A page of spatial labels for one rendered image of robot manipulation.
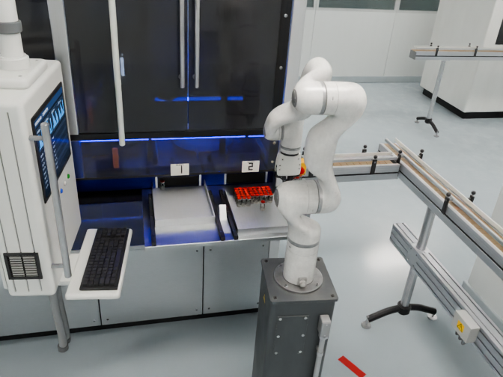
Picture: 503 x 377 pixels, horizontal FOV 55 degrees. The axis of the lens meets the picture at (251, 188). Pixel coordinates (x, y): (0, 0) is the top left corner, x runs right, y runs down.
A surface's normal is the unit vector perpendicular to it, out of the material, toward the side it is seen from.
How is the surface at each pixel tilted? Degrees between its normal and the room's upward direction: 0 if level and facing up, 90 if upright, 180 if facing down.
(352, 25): 90
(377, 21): 90
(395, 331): 0
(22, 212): 90
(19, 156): 90
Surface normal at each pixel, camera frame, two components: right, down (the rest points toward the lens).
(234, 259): 0.22, 0.49
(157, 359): 0.07, -0.87
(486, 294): -0.97, 0.05
